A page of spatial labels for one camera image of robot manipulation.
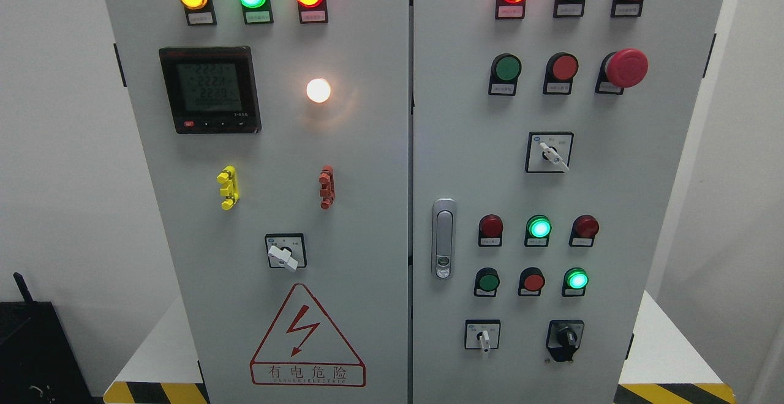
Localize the black rotary knob switch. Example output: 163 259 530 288
546 320 585 362

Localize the red test terminal block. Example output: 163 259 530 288
318 165 336 211

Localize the dark red indicator left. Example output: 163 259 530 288
478 214 503 247

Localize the white glowing indicator light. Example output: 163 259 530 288
306 77 331 103

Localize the green push button lower left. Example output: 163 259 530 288
473 267 500 296

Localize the left grey cabinet door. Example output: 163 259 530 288
106 0 409 403

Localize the grey cabinet door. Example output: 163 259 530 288
411 0 723 403
106 0 409 403

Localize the green lit indicator middle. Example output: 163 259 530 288
524 214 552 247

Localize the green push button second row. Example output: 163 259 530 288
488 53 522 96

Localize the yellow test terminal block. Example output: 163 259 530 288
216 165 240 211

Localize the red push button lower middle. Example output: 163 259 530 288
518 267 546 296

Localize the right grey cabinet door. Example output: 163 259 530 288
411 0 723 403

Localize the red electric hazard warning sticker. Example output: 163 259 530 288
249 282 365 387

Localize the black digital power meter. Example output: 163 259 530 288
159 46 262 134

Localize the red push button second row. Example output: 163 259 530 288
542 52 579 95

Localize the green illuminated button lower right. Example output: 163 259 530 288
561 267 590 296

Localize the orange-red indicator light left door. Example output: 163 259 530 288
296 0 328 24

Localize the green indicator light top left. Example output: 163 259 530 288
239 0 274 24

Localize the red emergency stop mushroom button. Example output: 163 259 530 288
595 48 649 96

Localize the yellow indicator light top left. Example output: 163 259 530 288
180 0 217 26

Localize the white platform with hazard stripes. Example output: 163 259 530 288
98 293 736 403

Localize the black box with antenna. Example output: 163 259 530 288
1 272 93 403

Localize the silver door handle lock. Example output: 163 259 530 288
431 198 456 280

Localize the white selector switch left door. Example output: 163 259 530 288
264 233 307 272

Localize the white selector switch upper right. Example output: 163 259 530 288
526 132 574 173

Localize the white selector switch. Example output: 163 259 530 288
463 320 501 352
526 132 574 173

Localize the white selector switch bottom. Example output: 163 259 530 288
463 320 501 352

